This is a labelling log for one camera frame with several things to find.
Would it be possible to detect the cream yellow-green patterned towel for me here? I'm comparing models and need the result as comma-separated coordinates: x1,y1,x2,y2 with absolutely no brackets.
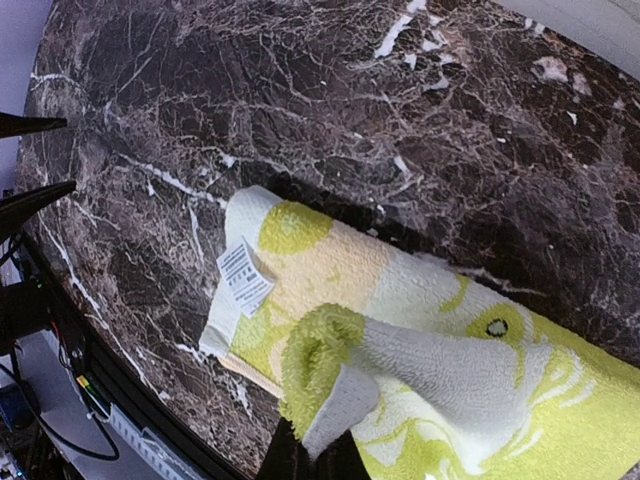
200,186,639,479

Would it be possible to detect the white slotted cable duct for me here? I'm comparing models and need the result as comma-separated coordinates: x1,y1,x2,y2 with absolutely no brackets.
109,403,203,480

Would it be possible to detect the white plastic basin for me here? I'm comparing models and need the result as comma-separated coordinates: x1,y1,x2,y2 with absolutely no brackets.
497,0,639,80

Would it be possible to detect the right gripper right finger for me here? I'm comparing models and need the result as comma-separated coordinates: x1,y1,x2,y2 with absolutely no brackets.
319,430,371,480

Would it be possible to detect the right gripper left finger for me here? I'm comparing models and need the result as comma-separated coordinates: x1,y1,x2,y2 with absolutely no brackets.
258,418,313,480

